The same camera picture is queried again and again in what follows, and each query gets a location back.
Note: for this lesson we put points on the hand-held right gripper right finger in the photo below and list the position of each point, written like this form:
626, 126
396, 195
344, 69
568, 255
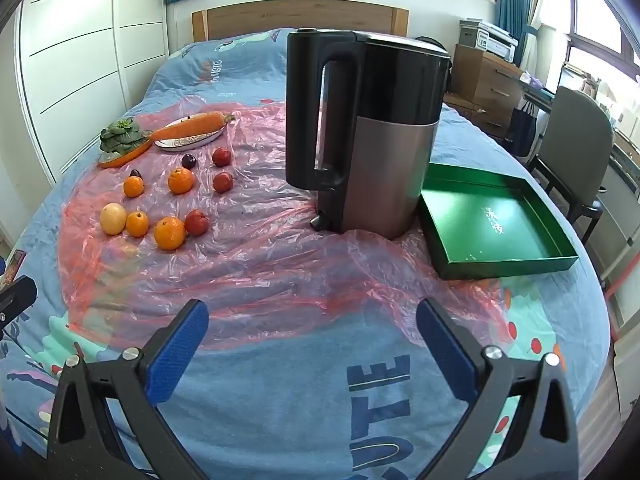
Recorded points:
445, 350

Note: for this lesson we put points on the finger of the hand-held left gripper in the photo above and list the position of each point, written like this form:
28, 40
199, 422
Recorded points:
17, 297

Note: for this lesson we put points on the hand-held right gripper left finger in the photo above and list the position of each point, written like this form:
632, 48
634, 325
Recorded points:
180, 350

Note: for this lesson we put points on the large orange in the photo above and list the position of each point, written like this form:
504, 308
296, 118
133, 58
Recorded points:
169, 233

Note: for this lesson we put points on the yellow round fruit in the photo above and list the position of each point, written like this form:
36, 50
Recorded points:
113, 218

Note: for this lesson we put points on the small orange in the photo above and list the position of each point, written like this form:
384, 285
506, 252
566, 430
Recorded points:
133, 187
137, 224

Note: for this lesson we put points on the green shallow box tray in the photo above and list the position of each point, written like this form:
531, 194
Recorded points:
480, 220

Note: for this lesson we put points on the medium orange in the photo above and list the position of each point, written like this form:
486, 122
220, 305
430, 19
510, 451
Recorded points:
180, 181

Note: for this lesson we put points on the small red apple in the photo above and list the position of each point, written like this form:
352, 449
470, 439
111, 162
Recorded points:
223, 182
221, 156

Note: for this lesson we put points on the red printed packet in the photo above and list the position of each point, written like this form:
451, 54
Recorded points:
14, 264

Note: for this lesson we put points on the pink plastic sheet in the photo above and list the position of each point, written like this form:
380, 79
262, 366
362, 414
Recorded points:
260, 270

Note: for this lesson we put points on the orange oval plate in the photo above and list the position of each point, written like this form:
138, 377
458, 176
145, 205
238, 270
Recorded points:
122, 160

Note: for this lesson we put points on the green bok choy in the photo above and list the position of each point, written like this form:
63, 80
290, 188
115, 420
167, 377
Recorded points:
120, 135

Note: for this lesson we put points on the black and steel electric kettle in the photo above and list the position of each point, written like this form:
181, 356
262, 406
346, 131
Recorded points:
380, 160

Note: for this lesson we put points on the white patterned oval plate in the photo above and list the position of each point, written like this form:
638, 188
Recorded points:
185, 144

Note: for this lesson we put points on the large carrot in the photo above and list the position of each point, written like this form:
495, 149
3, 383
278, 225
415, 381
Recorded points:
192, 125

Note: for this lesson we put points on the dark blue bag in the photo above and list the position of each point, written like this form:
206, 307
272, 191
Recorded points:
522, 130

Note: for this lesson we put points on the grey chair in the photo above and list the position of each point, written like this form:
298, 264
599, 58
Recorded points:
575, 140

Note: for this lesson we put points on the white wardrobe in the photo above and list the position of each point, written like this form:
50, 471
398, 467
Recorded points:
90, 60

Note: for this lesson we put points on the wooden drawer dresser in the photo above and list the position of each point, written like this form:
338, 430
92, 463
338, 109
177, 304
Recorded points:
490, 85

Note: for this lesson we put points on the dark desk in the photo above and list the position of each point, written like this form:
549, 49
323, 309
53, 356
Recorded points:
537, 91

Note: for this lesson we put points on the wooden bed headboard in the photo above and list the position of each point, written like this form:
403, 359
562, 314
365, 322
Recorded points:
300, 20

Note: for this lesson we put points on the window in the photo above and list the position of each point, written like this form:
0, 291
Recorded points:
600, 25

